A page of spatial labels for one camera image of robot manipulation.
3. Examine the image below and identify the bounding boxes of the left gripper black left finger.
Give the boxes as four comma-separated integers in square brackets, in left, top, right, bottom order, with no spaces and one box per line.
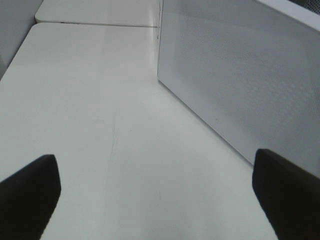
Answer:
[0,154,62,240]

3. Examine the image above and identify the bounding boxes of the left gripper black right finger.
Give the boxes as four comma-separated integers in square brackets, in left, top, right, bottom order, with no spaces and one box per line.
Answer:
[252,149,320,240]

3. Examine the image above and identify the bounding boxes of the adjacent white table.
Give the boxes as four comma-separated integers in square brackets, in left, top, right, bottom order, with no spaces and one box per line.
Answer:
[35,0,162,28]

